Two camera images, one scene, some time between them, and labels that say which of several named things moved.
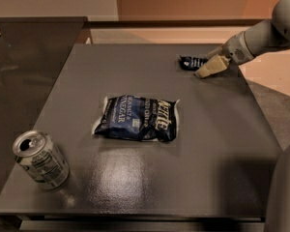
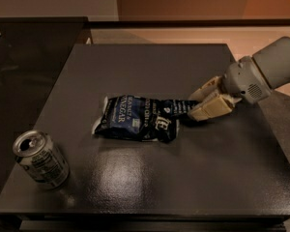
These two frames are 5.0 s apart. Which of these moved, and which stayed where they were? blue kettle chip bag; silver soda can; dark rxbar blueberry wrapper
Moved: dark rxbar blueberry wrapper
Stayed: blue kettle chip bag; silver soda can
